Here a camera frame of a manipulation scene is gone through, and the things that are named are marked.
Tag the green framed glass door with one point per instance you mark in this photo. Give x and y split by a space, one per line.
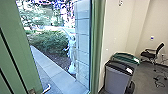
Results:
18 56

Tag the white garden statue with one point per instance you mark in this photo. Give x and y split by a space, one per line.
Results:
71 53

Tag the black rolling office chair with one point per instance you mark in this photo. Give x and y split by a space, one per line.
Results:
151 53

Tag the white wall switch plate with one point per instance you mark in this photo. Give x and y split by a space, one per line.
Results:
121 2

